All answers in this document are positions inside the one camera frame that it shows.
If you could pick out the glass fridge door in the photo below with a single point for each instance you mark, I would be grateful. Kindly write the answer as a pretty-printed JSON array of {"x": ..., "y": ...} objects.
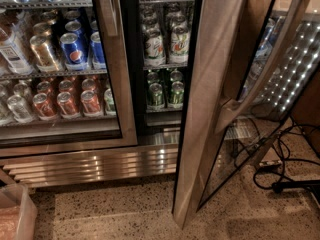
[
  {"x": 53, "y": 18},
  {"x": 250, "y": 63}
]

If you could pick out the red soda can left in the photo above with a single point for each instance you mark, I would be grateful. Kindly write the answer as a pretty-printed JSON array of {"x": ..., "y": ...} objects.
[{"x": 45, "y": 108}]

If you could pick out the white green can far left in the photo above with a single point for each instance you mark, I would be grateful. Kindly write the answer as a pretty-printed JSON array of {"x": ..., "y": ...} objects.
[{"x": 154, "y": 49}]

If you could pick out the clear plastic storage bin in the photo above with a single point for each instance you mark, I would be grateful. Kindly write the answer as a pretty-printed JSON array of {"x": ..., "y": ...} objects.
[{"x": 17, "y": 213}]

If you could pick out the red soda can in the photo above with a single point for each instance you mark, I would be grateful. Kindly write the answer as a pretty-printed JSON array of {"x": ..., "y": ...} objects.
[
  {"x": 91, "y": 103},
  {"x": 67, "y": 105},
  {"x": 45, "y": 108}
]

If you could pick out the green soda can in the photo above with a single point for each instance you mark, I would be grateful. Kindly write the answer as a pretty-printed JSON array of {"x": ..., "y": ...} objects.
[{"x": 176, "y": 94}]

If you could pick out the stainless fridge bottom grille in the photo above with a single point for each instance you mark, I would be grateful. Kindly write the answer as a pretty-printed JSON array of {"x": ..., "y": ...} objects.
[{"x": 43, "y": 158}]

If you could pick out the blue Pepsi can edge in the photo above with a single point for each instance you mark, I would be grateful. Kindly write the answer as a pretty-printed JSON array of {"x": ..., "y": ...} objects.
[{"x": 98, "y": 54}]

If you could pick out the blue Pepsi can front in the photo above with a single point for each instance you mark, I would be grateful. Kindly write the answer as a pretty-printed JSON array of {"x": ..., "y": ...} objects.
[{"x": 75, "y": 52}]

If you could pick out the red soda can right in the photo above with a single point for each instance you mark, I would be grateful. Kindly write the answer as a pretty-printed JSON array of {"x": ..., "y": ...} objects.
[{"x": 91, "y": 103}]

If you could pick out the clear labelled bottle left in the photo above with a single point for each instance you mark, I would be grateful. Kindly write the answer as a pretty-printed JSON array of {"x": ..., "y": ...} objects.
[{"x": 14, "y": 52}]

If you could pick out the red soda can middle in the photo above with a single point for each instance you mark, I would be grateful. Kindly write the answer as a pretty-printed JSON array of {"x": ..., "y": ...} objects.
[{"x": 67, "y": 105}]

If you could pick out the silver can lower left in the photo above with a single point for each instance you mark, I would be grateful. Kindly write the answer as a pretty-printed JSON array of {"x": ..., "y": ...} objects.
[{"x": 20, "y": 108}]

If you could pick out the gold soda can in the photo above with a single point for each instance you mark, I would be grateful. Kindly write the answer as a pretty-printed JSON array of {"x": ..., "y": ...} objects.
[{"x": 46, "y": 57}]

